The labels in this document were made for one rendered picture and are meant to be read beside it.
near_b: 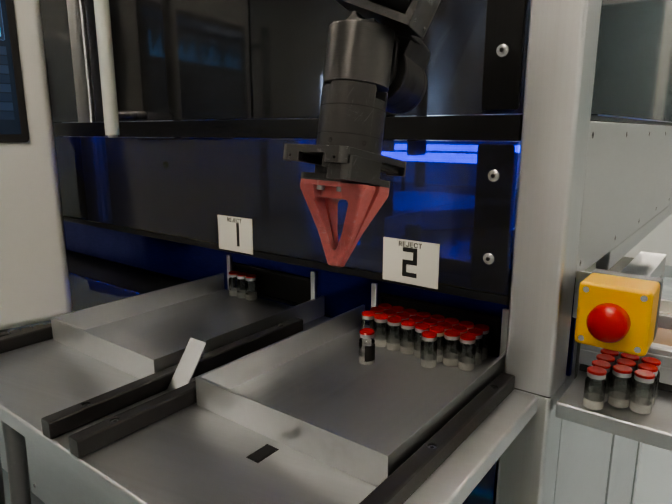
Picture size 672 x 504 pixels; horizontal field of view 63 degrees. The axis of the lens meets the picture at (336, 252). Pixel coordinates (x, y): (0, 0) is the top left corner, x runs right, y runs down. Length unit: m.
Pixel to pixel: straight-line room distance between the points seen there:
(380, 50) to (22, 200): 0.91
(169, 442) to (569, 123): 0.54
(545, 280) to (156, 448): 0.46
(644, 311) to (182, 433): 0.50
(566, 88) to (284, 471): 0.48
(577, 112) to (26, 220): 1.01
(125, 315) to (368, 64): 0.67
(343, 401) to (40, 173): 0.82
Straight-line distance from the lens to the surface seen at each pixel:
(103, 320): 0.98
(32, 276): 1.28
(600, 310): 0.63
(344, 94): 0.47
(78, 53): 1.32
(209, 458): 0.58
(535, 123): 0.66
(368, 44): 0.47
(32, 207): 1.25
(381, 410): 0.65
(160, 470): 0.58
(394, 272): 0.76
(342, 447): 0.54
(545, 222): 0.66
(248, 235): 0.93
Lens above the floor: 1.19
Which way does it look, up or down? 12 degrees down
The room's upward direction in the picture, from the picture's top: straight up
